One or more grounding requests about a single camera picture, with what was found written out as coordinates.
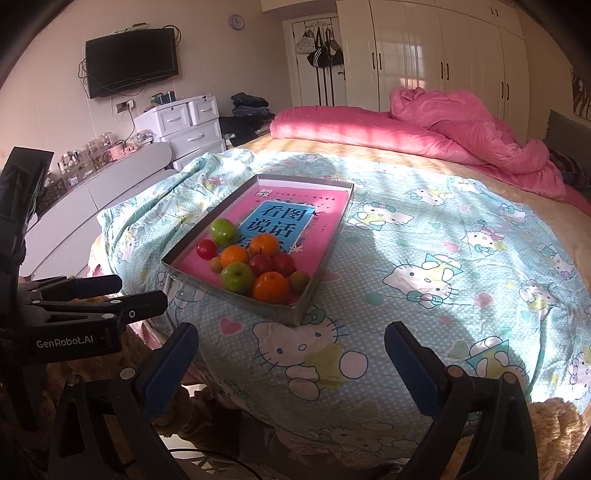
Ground green apple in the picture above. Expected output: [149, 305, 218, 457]
[221, 261, 256, 294]
[210, 218, 237, 246]

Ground cartoon cat printed blanket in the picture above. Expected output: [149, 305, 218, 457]
[97, 148, 591, 450]

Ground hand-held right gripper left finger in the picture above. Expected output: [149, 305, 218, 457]
[46, 322, 200, 480]

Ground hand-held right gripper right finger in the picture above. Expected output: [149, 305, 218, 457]
[384, 320, 541, 480]

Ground grey headboard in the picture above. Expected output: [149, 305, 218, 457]
[542, 110, 591, 171]

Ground black striped hanging bag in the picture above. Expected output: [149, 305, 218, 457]
[307, 34, 329, 70]

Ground white wardrobe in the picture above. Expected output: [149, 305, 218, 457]
[336, 0, 532, 144]

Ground pile of folded clothes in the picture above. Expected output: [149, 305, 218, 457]
[231, 92, 271, 118]

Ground white drawer cabinet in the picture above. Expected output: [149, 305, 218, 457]
[134, 95, 228, 171]

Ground pink book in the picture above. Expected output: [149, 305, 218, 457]
[178, 187, 349, 305]
[161, 173, 355, 326]

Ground orange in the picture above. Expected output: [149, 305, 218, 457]
[248, 233, 280, 258]
[252, 271, 291, 304]
[220, 246, 250, 271]

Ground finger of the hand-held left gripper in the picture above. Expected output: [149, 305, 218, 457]
[28, 291, 168, 325]
[18, 274, 123, 302]

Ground white curved dresser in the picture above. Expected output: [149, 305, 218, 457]
[21, 142, 178, 280]

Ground pink quilt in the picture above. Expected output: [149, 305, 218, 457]
[269, 85, 591, 208]

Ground clear cosmetic organizers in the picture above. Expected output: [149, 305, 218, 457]
[46, 130, 155, 195]

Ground tree wall painting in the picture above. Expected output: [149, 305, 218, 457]
[570, 69, 591, 121]

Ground black television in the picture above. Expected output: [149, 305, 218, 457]
[85, 28, 180, 99]

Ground beige bed sheet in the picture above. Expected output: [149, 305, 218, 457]
[226, 134, 591, 241]

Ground brown plush blanket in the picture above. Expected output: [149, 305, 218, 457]
[46, 268, 591, 480]

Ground white door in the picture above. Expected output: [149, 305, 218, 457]
[283, 14, 348, 109]

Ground dark striped cloth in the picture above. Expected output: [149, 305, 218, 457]
[549, 150, 591, 190]

